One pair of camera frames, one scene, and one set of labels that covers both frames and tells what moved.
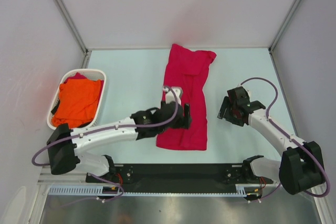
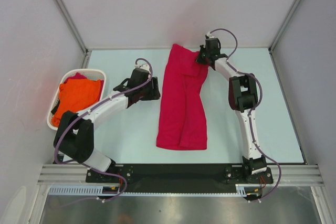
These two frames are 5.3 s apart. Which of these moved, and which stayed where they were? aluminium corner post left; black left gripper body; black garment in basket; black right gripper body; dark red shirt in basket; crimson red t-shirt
Moved: black right gripper body; black left gripper body
Stayed: black garment in basket; crimson red t-shirt; dark red shirt in basket; aluminium corner post left
